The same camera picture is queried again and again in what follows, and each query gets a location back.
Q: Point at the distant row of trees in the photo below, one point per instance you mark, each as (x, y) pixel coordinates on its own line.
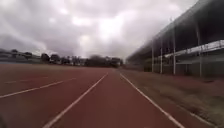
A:
(96, 61)

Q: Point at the red running track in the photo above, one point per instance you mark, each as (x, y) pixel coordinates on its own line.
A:
(106, 100)

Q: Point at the grass strip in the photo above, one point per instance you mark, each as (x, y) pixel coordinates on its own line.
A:
(186, 93)

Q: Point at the grandstand building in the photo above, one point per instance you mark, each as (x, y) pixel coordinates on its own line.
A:
(200, 30)

